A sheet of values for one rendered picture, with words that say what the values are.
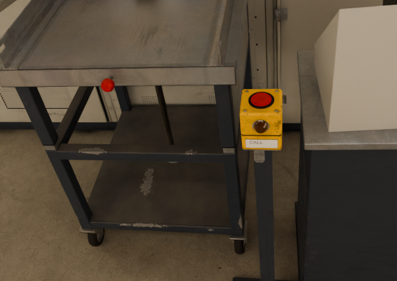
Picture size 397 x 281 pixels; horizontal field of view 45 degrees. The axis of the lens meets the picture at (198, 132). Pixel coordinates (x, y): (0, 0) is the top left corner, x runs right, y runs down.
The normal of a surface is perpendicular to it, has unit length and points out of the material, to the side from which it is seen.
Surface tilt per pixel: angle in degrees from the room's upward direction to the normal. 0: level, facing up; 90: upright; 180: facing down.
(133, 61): 0
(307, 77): 0
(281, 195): 0
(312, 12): 90
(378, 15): 90
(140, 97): 90
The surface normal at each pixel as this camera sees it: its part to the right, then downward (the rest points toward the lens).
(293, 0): -0.14, 0.69
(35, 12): 0.98, 0.00
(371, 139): -0.11, -0.73
